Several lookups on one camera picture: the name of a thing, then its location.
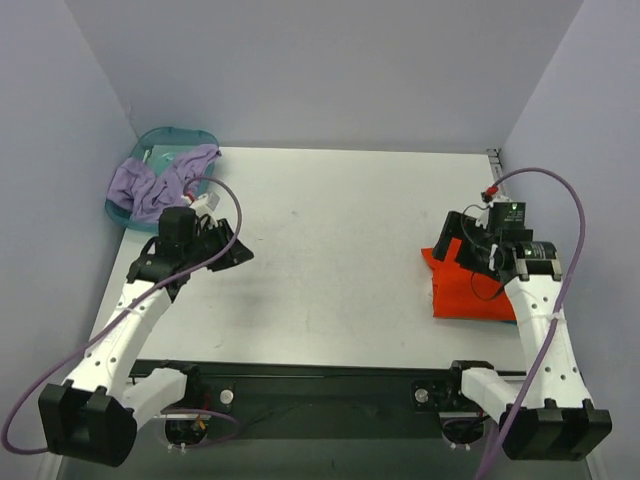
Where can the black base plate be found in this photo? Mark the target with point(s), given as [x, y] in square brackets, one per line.
[236, 401]

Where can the aluminium mounting rail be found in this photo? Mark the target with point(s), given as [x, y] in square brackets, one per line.
[165, 387]

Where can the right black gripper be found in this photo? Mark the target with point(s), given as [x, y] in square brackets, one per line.
[463, 245]

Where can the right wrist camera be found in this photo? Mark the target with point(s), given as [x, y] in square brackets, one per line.
[506, 216]

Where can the orange t shirt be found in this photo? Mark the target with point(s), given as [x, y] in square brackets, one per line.
[460, 294]

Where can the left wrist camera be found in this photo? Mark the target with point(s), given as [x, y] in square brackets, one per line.
[204, 204]

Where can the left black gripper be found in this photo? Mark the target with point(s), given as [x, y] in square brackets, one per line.
[220, 240]

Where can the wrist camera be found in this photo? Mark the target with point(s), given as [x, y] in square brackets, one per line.
[204, 204]
[506, 216]

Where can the teal plastic basket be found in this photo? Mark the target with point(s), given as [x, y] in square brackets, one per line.
[157, 148]

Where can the purple t shirt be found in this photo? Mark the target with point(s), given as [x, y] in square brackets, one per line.
[138, 190]

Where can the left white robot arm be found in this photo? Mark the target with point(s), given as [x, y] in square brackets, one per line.
[94, 414]

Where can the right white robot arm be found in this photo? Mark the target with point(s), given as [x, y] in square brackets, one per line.
[551, 416]

